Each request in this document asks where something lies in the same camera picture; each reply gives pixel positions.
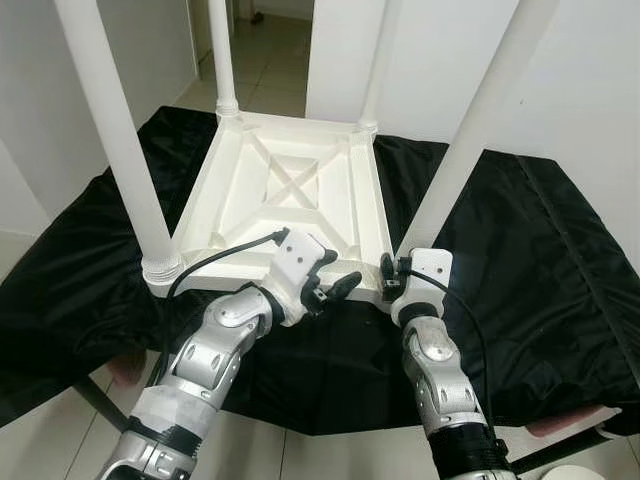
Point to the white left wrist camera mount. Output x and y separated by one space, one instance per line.
298 255

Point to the black cloth table cover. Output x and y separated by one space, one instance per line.
570 300

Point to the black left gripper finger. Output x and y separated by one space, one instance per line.
328 260
343 285

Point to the white round base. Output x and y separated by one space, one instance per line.
572 472

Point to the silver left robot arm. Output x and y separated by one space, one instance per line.
210 350

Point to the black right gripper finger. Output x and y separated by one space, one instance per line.
388 268

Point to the white plastic table leg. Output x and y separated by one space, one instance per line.
378 70
222 50
115 130
470 120

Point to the white plastic table top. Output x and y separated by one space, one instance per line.
230 215

